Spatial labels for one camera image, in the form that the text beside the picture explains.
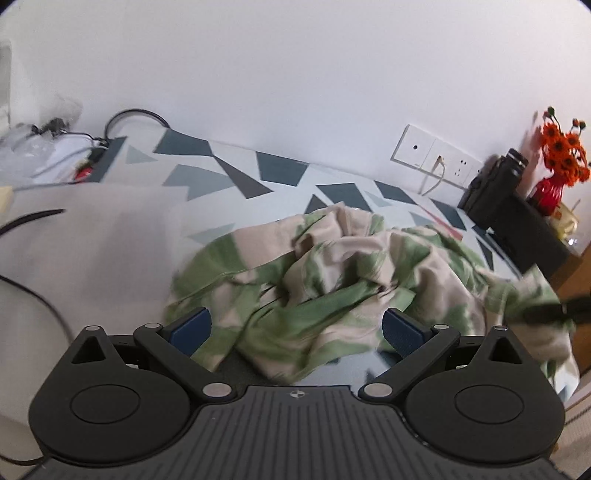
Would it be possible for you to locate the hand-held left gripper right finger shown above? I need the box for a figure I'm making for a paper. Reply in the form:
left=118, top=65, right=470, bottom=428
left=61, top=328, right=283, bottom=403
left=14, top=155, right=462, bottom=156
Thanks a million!
left=358, top=308, right=529, bottom=403

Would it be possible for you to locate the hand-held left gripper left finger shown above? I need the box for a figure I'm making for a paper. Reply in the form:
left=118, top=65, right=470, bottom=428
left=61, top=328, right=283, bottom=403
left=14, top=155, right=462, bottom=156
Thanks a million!
left=69, top=307, right=236, bottom=403

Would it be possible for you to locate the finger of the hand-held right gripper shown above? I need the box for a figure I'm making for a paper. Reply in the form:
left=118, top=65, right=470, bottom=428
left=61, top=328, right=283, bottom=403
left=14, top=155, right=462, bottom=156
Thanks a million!
left=521, top=299, right=566, bottom=325

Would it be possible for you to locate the green and cream patterned shirt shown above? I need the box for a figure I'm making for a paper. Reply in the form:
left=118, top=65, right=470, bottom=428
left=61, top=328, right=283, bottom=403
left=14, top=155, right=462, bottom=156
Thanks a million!
left=164, top=202, right=581, bottom=387

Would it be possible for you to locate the black box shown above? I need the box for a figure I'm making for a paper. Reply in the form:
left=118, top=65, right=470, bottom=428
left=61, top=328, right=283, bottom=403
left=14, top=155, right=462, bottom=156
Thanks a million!
left=488, top=191, right=572, bottom=276

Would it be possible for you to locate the yellow printed cup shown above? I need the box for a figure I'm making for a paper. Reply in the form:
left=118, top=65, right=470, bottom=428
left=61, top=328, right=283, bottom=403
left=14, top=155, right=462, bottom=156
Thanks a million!
left=555, top=202, right=581, bottom=239

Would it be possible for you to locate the black water bottle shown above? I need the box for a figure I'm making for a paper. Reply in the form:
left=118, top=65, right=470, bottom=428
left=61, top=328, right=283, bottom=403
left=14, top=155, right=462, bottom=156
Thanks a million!
left=458, top=148, right=530, bottom=228

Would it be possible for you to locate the red vase with orange flowers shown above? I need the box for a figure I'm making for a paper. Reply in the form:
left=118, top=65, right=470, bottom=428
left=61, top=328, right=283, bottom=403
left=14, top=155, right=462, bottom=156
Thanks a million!
left=525, top=106, right=591, bottom=217

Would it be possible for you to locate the geometric patterned tablecloth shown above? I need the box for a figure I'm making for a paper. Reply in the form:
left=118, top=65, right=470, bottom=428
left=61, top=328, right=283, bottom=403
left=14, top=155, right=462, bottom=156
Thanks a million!
left=104, top=127, right=585, bottom=407

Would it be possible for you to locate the crumpled clear plastic bag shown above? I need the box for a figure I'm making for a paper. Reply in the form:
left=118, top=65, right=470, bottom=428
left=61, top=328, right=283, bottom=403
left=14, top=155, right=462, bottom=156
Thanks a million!
left=0, top=95, right=85, bottom=182

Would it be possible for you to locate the black thin cable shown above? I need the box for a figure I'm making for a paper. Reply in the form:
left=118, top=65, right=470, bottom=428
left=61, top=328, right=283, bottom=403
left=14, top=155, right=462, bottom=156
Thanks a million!
left=0, top=209, right=66, bottom=234
left=0, top=274, right=75, bottom=345

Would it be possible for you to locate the white plugged cable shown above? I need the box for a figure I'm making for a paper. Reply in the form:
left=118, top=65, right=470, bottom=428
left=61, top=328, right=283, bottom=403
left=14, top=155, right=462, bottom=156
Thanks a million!
left=419, top=156, right=447, bottom=198

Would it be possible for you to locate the white wall socket panel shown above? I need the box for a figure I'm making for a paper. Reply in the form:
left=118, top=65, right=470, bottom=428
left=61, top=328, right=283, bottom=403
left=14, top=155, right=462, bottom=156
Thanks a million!
left=390, top=123, right=484, bottom=188

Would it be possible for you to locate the black looped cable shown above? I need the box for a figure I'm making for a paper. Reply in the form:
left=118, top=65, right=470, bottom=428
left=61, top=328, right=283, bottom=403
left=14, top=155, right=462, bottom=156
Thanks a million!
left=104, top=108, right=172, bottom=140

